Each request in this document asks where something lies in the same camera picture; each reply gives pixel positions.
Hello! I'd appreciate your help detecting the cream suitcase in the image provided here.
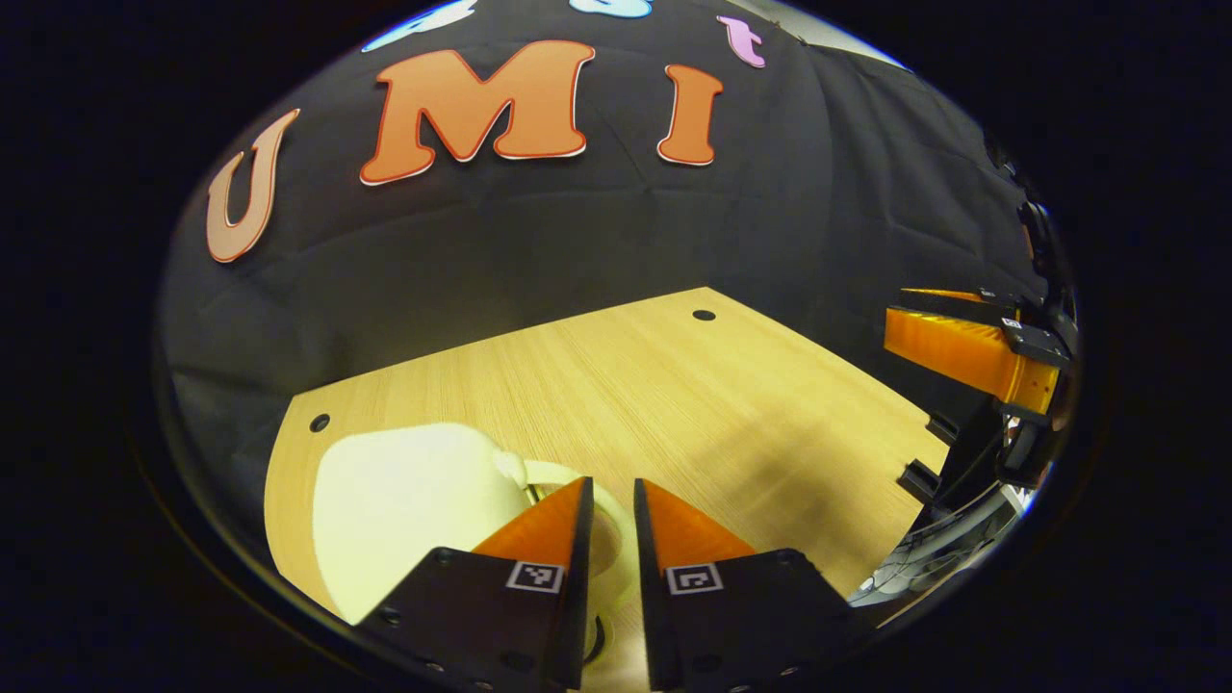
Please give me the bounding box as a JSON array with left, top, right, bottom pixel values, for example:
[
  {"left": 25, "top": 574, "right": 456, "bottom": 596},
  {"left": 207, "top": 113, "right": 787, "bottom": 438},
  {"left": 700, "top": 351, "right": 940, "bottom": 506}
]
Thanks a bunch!
[{"left": 311, "top": 423, "right": 638, "bottom": 665}]

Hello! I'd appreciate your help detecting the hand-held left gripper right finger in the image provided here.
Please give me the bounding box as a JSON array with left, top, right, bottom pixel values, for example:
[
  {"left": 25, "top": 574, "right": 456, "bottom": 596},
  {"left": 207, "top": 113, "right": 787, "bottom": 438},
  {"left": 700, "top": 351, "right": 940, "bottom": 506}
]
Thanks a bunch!
[{"left": 633, "top": 478, "right": 872, "bottom": 692}]

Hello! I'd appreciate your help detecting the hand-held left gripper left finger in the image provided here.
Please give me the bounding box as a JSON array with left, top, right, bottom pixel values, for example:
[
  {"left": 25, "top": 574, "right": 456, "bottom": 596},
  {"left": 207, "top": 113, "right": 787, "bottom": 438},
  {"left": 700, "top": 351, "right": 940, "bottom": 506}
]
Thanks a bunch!
[{"left": 356, "top": 476, "right": 595, "bottom": 692}]

